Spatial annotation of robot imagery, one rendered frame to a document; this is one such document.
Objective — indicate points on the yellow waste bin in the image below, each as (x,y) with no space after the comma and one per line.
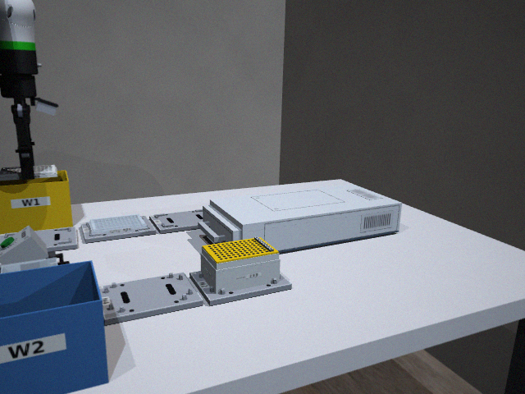
(41,203)

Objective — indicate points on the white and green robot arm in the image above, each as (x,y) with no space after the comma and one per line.
(17,45)

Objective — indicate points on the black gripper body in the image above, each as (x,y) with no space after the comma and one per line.
(18,87)

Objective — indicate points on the blue waste bin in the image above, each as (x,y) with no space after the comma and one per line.
(51,351)

